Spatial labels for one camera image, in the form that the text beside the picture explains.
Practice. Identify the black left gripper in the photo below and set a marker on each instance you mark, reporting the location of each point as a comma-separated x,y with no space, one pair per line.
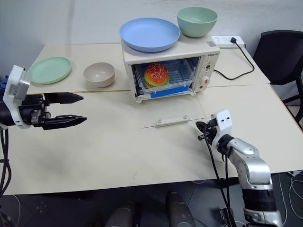
33,111

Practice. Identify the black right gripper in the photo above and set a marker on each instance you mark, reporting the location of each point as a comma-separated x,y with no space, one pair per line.
209,132

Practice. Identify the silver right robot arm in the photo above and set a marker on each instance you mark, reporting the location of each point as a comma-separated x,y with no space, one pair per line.
251,170

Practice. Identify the glass oven door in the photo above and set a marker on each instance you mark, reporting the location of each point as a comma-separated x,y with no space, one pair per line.
170,111

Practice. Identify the white oven timer knob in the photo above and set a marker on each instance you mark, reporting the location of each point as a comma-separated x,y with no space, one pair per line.
205,81

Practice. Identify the cream toaster oven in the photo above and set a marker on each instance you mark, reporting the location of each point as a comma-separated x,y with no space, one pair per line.
163,55

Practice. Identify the green plate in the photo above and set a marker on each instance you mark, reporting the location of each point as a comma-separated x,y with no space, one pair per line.
50,70

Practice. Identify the beige bowl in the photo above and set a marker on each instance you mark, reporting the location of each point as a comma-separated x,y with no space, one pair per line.
99,75

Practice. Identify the toy hamburger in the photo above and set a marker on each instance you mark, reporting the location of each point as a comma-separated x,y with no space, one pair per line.
157,74

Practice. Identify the white power strip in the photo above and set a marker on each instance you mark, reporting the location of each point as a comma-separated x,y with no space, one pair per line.
222,42

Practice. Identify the dark rounded shape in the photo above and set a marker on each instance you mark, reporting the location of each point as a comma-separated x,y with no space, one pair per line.
178,210
122,215

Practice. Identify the green bowl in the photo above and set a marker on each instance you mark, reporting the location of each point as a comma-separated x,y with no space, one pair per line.
197,22

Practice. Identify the black office chair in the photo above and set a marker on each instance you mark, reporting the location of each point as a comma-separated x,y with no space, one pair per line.
280,59

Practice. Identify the blue plate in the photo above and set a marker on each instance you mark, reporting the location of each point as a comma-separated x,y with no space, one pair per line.
149,34

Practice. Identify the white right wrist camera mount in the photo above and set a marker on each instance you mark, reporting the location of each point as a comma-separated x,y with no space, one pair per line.
223,120

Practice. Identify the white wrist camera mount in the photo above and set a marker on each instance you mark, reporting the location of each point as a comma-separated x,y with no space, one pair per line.
223,120
14,92

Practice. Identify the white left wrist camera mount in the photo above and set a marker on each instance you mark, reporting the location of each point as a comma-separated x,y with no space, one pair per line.
14,92

